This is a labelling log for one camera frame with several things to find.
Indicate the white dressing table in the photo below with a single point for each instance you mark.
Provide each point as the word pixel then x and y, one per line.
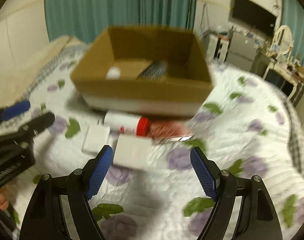
pixel 279 72

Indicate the white bottle with red cap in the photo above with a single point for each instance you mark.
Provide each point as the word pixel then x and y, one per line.
pixel 122 121

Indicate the white storage cabinet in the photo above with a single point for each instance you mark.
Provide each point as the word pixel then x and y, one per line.
pixel 218 46

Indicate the white square charger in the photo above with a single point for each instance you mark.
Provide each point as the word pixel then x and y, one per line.
pixel 95 140

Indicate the black wall television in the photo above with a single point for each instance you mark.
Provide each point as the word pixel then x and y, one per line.
pixel 253 15

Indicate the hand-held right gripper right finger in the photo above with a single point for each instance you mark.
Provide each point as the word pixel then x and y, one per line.
pixel 205 175

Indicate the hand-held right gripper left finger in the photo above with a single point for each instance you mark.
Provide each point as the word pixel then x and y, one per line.
pixel 99 173

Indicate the red bristle brush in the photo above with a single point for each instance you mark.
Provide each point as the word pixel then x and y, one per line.
pixel 167 130

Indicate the wide teal curtain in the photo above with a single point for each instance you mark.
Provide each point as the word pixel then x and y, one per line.
pixel 92 7

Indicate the dark round hairbrush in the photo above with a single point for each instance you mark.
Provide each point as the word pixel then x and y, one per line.
pixel 153 70

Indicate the silver utility knife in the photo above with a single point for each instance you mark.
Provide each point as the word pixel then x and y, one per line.
pixel 180 138

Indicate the floral quilted bedspread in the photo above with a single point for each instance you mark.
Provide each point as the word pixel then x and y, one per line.
pixel 242 135

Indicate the narrow teal curtain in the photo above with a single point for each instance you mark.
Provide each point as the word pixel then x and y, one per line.
pixel 297 25

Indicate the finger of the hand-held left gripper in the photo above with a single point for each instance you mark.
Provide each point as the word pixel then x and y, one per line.
pixel 15 110
pixel 40 122

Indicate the small white ball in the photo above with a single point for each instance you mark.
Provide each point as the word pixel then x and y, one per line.
pixel 113 73

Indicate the cream padded headboard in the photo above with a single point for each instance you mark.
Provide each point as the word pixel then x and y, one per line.
pixel 17 55

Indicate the white rectangular box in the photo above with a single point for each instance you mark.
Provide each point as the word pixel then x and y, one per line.
pixel 132 152

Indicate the white oval vanity mirror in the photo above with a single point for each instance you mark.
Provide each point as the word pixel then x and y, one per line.
pixel 279 38

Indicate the brown cardboard box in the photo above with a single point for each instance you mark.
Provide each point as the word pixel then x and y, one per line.
pixel 142 90

